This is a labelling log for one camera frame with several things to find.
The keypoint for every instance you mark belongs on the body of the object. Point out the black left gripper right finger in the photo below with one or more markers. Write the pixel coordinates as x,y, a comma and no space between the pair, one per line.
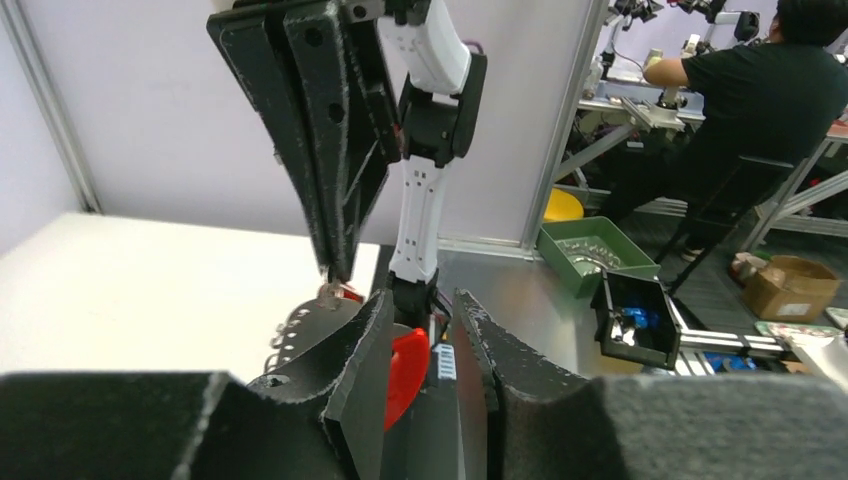
525,417

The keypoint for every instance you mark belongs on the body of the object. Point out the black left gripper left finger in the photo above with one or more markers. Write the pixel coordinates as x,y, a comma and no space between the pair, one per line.
174,425

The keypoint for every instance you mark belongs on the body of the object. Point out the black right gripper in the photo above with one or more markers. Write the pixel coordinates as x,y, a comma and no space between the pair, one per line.
317,78

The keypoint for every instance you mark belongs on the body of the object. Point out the metal key organizer red handle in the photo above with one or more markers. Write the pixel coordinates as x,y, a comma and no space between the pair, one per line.
349,347

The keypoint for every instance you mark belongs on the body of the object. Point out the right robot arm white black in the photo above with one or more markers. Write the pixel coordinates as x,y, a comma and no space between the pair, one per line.
438,83

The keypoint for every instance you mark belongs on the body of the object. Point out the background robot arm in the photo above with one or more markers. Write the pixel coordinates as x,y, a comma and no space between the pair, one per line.
631,29

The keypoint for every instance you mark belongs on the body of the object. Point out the black plastic bin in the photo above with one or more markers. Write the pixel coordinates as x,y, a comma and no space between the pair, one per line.
635,321

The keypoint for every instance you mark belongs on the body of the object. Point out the green plastic bin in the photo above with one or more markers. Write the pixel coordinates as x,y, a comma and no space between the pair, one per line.
580,250

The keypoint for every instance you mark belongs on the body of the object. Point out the yellow round object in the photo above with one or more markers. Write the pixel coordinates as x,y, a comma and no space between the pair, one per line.
563,206

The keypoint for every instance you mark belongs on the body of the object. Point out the cardboard box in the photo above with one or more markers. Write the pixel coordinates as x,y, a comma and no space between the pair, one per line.
791,289

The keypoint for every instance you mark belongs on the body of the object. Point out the person in black shirt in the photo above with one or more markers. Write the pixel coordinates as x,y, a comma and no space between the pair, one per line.
776,100

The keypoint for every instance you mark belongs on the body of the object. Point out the right controller board with wires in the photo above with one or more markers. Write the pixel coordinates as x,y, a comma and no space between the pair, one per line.
442,355

